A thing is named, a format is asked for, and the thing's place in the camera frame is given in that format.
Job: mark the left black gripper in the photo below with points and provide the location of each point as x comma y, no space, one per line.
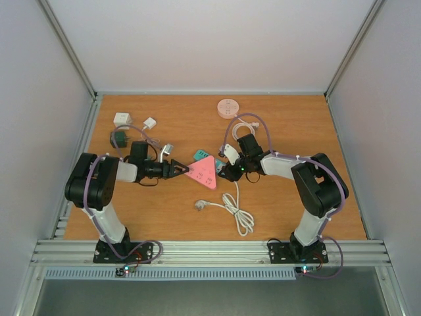
167,170

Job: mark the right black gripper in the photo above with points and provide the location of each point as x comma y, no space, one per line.
229,173

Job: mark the teal power strip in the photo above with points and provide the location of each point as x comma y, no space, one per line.
201,154

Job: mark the pink triangular power strip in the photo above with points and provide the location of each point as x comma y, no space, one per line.
204,172

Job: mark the white usb charger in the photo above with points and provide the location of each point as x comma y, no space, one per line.
149,123

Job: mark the round pink power strip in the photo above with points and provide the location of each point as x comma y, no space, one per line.
227,108

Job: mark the green cube socket adapter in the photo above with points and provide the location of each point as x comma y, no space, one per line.
119,139

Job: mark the white cube socket adapter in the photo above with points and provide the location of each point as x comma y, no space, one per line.
122,120

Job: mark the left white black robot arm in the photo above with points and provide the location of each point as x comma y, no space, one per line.
90,187

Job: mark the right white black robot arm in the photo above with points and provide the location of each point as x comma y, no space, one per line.
321,189

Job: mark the left controller board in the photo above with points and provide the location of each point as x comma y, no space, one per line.
126,270

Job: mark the controller board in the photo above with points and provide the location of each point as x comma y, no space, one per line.
305,269
126,270

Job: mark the right controller board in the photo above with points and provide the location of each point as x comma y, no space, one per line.
305,269

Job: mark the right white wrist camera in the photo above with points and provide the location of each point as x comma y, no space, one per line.
229,152

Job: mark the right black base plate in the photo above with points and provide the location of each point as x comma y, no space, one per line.
281,253

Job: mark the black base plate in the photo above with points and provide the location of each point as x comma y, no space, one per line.
281,253
104,254

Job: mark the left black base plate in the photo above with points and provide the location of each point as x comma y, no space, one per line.
104,254

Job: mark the aluminium front rail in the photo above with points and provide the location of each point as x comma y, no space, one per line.
356,253

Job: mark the grey slotted cable duct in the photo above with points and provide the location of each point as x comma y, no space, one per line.
171,273

